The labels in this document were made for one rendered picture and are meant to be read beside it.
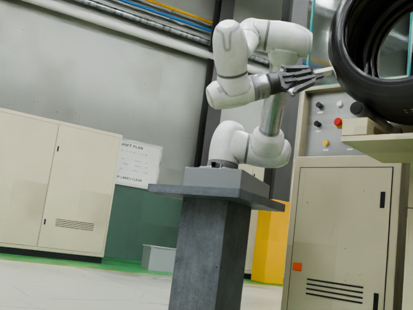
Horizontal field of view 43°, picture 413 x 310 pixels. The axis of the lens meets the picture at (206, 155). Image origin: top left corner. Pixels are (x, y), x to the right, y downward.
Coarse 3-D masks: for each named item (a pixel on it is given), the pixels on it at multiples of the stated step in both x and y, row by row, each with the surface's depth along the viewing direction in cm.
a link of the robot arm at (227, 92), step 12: (216, 84) 171; (228, 84) 169; (240, 84) 169; (252, 84) 172; (216, 96) 170; (228, 96) 170; (240, 96) 171; (252, 96) 173; (216, 108) 174; (228, 108) 175
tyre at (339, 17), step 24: (360, 0) 193; (384, 0) 199; (408, 0) 197; (336, 24) 183; (360, 24) 200; (384, 24) 201; (336, 48) 181; (360, 48) 203; (336, 72) 182; (360, 72) 172; (360, 96) 174; (384, 96) 166; (408, 96) 162; (408, 120) 175
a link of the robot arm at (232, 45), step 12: (228, 24) 163; (216, 36) 163; (228, 36) 161; (240, 36) 162; (252, 36) 209; (216, 48) 164; (228, 48) 162; (240, 48) 163; (252, 48) 205; (216, 60) 167; (228, 60) 164; (240, 60) 165; (228, 72) 167; (240, 72) 167
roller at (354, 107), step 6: (354, 102) 173; (354, 108) 172; (360, 108) 171; (366, 108) 173; (354, 114) 173; (360, 114) 173; (366, 114) 174; (372, 114) 177; (378, 114) 182; (372, 120) 179; (378, 120) 181; (384, 120) 185; (384, 126) 186; (390, 126) 189; (396, 132) 194
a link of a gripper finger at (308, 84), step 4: (312, 80) 177; (304, 84) 176; (308, 84) 176; (312, 84) 178; (296, 88) 176; (300, 88) 176; (304, 88) 177; (308, 88) 179; (292, 92) 175; (292, 96) 177
